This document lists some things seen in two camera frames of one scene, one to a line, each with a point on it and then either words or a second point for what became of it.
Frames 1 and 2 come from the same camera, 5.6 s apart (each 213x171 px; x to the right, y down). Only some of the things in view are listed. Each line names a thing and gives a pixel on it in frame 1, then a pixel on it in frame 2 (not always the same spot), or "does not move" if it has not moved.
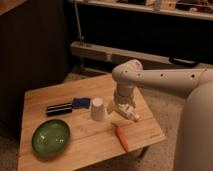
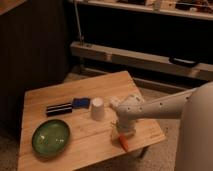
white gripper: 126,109 to 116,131
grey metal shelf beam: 115,56 does not move
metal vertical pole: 80,34 does not move
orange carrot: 122,136 does not move
